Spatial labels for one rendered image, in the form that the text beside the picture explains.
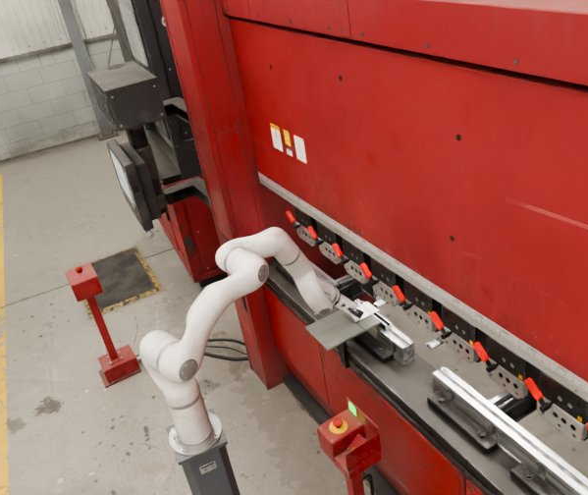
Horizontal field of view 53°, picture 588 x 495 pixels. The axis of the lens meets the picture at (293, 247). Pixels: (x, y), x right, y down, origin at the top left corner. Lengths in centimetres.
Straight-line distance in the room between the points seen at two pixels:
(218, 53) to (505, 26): 162
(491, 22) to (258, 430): 264
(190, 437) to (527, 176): 136
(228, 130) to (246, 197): 37
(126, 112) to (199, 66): 40
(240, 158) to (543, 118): 179
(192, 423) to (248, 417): 153
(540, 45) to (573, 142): 22
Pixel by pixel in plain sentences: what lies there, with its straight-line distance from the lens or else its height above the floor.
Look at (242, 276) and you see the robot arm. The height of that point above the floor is 154.
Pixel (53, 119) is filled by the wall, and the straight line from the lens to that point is 898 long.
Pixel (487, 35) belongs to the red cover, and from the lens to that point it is 150.
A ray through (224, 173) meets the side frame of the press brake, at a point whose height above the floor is 145.
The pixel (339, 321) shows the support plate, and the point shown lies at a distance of 253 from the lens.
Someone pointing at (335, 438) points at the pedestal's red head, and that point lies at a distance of 238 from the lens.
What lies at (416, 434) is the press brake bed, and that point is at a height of 75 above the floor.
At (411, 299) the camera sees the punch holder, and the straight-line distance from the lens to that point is 217.
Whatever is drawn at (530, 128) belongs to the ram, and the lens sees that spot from 150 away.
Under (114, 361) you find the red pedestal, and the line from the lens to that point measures 413.
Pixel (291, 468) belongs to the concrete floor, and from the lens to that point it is 332.
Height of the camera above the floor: 258
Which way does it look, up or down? 31 degrees down
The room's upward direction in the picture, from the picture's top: 10 degrees counter-clockwise
